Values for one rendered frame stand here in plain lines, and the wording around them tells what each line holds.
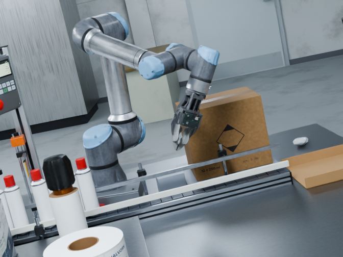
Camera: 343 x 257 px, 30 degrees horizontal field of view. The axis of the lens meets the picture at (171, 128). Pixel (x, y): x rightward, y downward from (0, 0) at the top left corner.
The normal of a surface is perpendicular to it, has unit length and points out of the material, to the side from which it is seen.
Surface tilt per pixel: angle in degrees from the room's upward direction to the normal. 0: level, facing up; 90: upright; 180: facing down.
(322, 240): 0
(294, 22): 90
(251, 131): 90
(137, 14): 90
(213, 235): 0
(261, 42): 90
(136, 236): 0
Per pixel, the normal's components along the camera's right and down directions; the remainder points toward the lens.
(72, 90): -0.04, 0.24
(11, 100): 0.87, -0.07
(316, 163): -0.21, -0.95
